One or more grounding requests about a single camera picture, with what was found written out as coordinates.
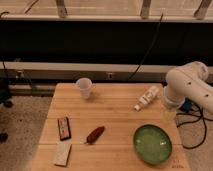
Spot red chili pepper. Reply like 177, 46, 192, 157
85, 126, 105, 144

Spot black hanging cable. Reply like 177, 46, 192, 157
127, 13, 165, 82

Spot blue box on floor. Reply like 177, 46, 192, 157
180, 99, 192, 112

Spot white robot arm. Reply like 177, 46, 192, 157
162, 61, 213, 122

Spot white tube bottle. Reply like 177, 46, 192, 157
134, 86, 159, 111

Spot white rectangular sponge block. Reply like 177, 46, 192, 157
53, 142, 72, 166

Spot green ceramic bowl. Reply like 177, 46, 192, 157
133, 124, 172, 165

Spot black floor cables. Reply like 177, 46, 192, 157
175, 101, 213, 150

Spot dark brown rectangular box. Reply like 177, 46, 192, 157
57, 117, 71, 141

